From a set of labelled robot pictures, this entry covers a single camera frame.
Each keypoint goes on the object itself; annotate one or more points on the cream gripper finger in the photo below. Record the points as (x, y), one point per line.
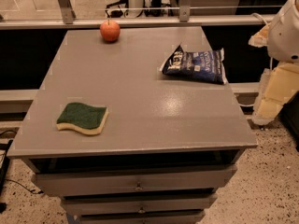
(276, 88)
(260, 39)

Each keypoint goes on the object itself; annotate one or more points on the red apple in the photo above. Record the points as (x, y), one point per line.
(110, 30)

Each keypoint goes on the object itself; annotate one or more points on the green and yellow sponge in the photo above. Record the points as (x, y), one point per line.
(82, 118)

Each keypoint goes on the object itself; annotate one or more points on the blue chip bag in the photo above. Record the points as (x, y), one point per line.
(204, 66)

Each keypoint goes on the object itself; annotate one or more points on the top grey drawer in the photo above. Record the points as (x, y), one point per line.
(131, 181)

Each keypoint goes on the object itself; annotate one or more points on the grey drawer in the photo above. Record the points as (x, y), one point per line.
(131, 181)
(172, 217)
(144, 203)

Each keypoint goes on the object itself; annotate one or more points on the bottom grey drawer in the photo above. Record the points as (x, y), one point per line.
(172, 217)

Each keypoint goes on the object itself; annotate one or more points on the middle grey drawer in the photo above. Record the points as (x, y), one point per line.
(144, 203)

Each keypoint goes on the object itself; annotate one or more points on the metal railing frame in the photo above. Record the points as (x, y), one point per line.
(39, 14)

